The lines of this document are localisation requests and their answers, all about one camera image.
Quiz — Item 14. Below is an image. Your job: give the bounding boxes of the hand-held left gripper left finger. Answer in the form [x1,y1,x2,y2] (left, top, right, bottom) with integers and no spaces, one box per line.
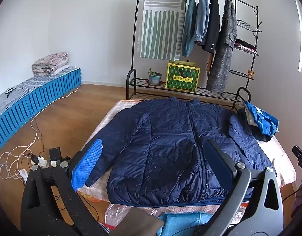
[20,139,109,236]

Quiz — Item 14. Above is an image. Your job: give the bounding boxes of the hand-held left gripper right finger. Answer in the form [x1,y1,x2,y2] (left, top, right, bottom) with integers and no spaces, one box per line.
[190,140,283,236]

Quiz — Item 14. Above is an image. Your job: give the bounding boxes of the navy puffer jacket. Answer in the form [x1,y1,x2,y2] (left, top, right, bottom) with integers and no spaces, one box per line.
[86,97,274,207]

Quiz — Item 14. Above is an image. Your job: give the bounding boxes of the black metal clothes rack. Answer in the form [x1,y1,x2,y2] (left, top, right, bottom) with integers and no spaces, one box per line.
[126,0,263,110]

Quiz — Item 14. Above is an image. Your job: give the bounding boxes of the folded clothes on rack shelf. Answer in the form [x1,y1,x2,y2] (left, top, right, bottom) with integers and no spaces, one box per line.
[234,39,257,53]

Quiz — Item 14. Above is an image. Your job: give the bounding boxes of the black phone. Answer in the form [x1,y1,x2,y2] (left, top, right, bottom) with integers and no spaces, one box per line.
[48,147,62,161]

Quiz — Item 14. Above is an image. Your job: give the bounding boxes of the pale pink cloth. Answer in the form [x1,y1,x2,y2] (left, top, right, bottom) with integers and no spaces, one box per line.
[291,177,302,212]

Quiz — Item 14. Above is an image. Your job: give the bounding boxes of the pink plaid blanket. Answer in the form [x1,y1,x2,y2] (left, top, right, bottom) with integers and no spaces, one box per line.
[77,100,296,217]

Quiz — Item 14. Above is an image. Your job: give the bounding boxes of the white power strip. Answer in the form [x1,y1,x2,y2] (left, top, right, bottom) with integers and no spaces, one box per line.
[30,155,52,169]

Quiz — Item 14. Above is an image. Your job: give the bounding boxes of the blue white garment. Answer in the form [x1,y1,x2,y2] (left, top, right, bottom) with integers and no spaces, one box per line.
[237,101,279,137]

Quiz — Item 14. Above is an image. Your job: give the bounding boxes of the clear plastic bag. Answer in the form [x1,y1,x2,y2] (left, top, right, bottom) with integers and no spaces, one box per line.
[103,203,161,229]

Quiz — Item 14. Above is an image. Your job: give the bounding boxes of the teal cloth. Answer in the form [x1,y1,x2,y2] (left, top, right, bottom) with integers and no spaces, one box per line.
[158,211,215,236]

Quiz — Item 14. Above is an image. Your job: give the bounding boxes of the grey brown cloth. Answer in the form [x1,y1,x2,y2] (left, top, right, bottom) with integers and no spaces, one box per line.
[109,206,165,236]

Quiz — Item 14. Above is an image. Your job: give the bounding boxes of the blue slatted bed base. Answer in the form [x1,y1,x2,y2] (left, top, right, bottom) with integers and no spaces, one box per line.
[0,67,82,149]

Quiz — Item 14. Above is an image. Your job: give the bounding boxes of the yellow green patterned box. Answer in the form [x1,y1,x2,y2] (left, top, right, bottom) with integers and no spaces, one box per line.
[165,60,201,92]

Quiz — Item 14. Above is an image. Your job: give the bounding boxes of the white pillow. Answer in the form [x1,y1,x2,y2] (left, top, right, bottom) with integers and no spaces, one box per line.
[54,64,73,74]

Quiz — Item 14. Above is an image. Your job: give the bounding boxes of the grey checkered bed sheet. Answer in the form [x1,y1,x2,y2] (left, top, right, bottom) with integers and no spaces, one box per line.
[0,66,79,115]

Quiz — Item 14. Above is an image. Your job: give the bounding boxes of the orange brown hanging cloth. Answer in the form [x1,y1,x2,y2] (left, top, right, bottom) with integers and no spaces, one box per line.
[206,53,214,75]

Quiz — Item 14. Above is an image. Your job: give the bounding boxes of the grey plaid coat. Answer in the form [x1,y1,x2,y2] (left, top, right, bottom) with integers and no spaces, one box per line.
[206,0,238,93]

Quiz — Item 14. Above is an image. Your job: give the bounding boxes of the folded floral quilt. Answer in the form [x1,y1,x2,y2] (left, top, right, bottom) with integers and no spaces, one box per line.
[31,52,69,77]

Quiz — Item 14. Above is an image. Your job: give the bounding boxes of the small potted plant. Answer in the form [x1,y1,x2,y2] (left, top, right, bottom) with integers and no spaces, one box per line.
[147,68,163,85]

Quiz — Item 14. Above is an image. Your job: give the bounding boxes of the black blazer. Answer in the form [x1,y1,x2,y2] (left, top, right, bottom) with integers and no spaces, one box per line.
[199,0,221,53]

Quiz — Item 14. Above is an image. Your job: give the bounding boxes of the blue denim jacket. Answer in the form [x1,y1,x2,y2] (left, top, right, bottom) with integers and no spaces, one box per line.
[193,0,210,44]

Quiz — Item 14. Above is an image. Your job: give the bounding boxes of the grey striped hanging towel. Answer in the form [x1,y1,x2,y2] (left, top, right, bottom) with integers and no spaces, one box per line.
[139,0,188,61]

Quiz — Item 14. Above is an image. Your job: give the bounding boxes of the black cable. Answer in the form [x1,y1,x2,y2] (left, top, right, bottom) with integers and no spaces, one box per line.
[33,115,45,158]

